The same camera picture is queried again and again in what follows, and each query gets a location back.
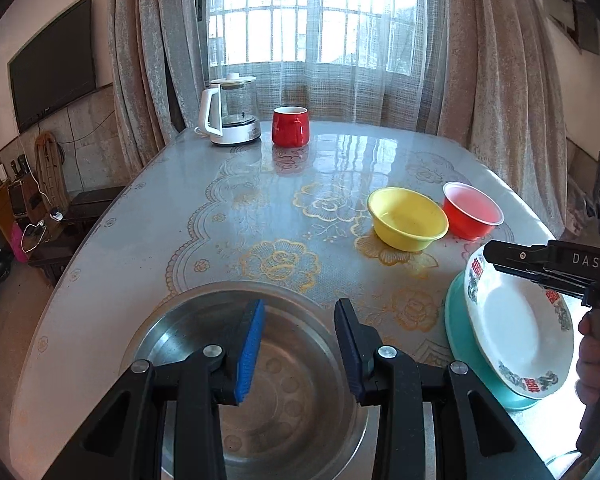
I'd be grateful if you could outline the large white double-happiness plate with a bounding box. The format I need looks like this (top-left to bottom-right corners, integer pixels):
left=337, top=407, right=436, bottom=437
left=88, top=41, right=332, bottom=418
left=465, top=248, right=574, bottom=400

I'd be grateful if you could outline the steel mixing bowl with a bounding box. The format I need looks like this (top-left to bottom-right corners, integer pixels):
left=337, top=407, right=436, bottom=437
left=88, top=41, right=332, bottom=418
left=121, top=282, right=378, bottom=479

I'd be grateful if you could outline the small white rose plate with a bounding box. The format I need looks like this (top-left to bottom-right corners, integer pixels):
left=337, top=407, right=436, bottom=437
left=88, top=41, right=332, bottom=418
left=463, top=266, right=482, bottom=349

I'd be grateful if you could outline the person's right hand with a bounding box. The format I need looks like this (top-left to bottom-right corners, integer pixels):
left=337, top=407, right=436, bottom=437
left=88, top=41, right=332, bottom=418
left=576, top=314, right=600, bottom=406

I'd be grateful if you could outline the teal plate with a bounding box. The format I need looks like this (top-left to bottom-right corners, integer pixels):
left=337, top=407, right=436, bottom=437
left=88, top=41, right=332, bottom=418
left=444, top=273, right=538, bottom=411

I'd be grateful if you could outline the red plastic bowl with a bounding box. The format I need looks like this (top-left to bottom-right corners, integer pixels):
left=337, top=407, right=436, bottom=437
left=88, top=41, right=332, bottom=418
left=442, top=182, right=504, bottom=240

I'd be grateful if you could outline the right beige curtain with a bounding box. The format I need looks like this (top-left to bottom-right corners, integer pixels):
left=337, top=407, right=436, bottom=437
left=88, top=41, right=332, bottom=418
left=438, top=0, right=568, bottom=236

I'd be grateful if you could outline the beige curtain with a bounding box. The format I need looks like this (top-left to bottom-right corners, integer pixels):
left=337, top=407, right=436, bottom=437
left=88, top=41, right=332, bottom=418
left=438, top=0, right=568, bottom=236
left=108, top=0, right=206, bottom=176

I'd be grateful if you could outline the yellow plastic bowl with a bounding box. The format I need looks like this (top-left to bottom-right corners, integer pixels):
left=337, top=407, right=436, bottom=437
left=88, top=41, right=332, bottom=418
left=367, top=186, right=449, bottom=252

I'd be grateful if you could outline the dark wooden bench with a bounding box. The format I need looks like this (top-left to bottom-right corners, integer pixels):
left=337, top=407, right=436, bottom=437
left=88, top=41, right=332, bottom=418
left=29, top=186, right=123, bottom=286

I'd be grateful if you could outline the bamboo chair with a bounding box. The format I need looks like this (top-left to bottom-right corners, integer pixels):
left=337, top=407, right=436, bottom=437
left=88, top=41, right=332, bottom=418
left=34, top=131, right=69, bottom=209

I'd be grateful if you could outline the red mug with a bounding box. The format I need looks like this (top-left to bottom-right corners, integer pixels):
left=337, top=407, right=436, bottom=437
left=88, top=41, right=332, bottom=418
left=272, top=106, right=310, bottom=148

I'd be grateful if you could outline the white glass electric kettle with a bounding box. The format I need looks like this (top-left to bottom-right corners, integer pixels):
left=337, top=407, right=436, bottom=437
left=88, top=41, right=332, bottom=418
left=196, top=73, right=261, bottom=145

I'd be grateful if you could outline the left beige curtain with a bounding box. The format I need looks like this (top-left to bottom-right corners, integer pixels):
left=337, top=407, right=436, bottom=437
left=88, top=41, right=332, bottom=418
left=108, top=0, right=206, bottom=176

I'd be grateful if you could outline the wall-mounted black television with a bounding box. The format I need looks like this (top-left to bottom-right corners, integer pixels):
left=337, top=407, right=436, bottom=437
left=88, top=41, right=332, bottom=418
left=8, top=0, right=96, bottom=132

